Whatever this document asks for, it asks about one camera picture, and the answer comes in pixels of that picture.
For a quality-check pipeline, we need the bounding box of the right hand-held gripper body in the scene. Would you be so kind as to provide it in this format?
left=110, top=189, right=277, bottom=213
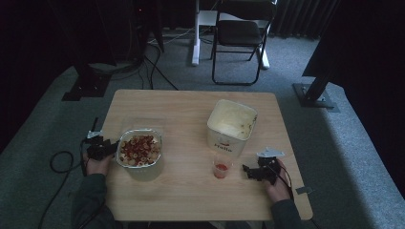
left=251, top=146, right=286, bottom=185

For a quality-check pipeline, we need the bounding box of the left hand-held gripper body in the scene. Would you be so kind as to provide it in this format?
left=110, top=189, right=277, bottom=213
left=83, top=129, right=113, bottom=161

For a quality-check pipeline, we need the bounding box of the glass container of food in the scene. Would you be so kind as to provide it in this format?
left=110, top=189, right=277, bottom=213
left=115, top=127, right=164, bottom=170

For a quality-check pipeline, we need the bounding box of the clear plastic cup red sauce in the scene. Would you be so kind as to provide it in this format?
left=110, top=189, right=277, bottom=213
left=212, top=154, right=233, bottom=179

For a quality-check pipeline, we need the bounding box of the white square bucket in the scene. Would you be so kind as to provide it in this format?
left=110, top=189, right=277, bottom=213
left=205, top=98, right=259, bottom=157

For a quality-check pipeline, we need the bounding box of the person's left hand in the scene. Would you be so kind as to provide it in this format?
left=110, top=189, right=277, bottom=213
left=83, top=152, right=115, bottom=177

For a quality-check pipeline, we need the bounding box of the person's right hand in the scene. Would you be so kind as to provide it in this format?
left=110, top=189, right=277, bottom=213
left=265, top=158, right=292, bottom=204

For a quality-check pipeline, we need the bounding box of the grey tape strip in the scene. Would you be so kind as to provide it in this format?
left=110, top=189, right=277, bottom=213
left=295, top=186, right=314, bottom=196

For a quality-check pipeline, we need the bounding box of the black stand base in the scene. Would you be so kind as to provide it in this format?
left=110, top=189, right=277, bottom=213
left=61, top=61, right=113, bottom=102

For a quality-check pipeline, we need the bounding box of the black stand with metal base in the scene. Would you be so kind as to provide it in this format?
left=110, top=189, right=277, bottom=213
left=291, top=71, right=340, bottom=114

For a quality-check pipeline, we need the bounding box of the black folding chair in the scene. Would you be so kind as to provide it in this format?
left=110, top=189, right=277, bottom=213
left=211, top=0, right=279, bottom=87

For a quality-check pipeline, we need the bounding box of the dark pleated curtain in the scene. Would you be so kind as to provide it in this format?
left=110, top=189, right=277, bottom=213
left=271, top=0, right=340, bottom=41

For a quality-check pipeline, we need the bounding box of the right hand-held gripper cable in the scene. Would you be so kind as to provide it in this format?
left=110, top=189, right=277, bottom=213
left=269, top=162, right=295, bottom=202

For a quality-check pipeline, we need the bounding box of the black floor cable loop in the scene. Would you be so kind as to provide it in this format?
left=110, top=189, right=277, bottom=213
left=37, top=150, right=84, bottom=229

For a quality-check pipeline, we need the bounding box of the white floor cable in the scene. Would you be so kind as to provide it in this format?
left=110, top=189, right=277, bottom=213
left=147, top=27, right=196, bottom=46

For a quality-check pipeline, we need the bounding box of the white desk frame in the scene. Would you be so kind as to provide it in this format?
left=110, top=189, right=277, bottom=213
left=190, top=0, right=271, bottom=71

